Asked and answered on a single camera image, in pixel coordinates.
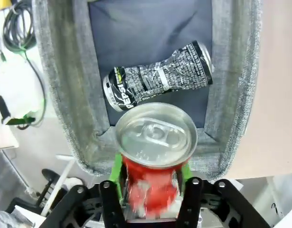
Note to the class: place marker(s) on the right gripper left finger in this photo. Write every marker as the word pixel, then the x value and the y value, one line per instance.
pixel 107 202

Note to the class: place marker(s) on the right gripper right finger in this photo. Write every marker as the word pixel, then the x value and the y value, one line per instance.
pixel 195 202

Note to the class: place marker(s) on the red soda can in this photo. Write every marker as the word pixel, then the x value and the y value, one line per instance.
pixel 157 185

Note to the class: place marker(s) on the crushed black Pepsi can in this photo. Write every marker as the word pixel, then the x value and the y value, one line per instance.
pixel 160 76

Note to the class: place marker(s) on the grey fabric basket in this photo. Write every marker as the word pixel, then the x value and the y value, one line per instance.
pixel 65 95

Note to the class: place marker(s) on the white pole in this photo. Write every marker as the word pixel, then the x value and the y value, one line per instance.
pixel 62 175

